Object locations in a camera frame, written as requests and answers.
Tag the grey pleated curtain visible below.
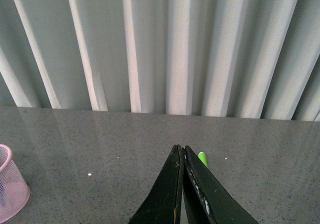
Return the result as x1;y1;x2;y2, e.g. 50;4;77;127
0;0;320;122

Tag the green marker pen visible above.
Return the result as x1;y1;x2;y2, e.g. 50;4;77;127
198;151;208;167

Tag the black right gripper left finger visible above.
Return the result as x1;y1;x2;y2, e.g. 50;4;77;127
129;145;184;224

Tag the purple marker pen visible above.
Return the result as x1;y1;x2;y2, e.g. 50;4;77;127
0;183;6;207

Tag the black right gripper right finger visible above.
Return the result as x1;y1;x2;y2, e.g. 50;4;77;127
183;145;257;224

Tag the pink mesh pen cup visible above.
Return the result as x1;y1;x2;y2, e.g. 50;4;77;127
0;144;31;223

